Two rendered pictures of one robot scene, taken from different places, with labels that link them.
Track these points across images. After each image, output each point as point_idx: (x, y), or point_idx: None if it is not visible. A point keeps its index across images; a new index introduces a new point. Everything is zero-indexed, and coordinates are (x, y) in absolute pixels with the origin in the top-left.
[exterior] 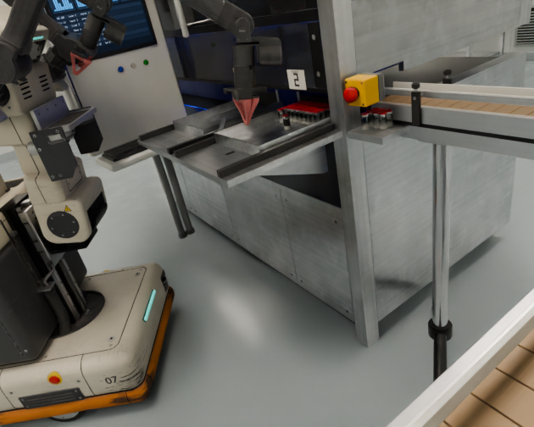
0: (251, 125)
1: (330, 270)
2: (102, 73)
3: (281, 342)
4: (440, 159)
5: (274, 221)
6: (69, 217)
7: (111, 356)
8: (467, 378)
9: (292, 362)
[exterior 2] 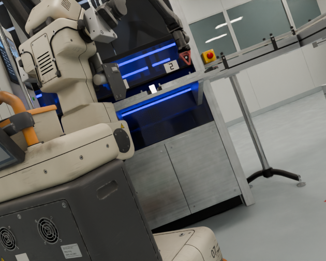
0: None
1: (216, 171)
2: (23, 95)
3: (225, 230)
4: (237, 82)
5: (160, 175)
6: (124, 132)
7: (202, 230)
8: None
9: (244, 225)
